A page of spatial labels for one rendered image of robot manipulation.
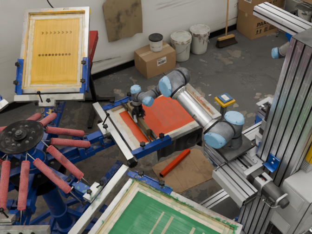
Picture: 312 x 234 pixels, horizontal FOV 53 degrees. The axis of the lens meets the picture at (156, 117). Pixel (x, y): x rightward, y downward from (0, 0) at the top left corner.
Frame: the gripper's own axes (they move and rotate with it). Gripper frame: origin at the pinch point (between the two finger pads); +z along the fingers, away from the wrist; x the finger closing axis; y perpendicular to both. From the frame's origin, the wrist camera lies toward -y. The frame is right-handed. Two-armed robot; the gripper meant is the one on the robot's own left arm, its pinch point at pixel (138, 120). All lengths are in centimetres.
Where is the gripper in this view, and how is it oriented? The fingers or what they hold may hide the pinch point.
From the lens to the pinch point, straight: 253.7
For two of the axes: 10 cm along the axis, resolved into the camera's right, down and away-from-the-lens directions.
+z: 0.4, 7.1, 7.1
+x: 8.7, -3.7, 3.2
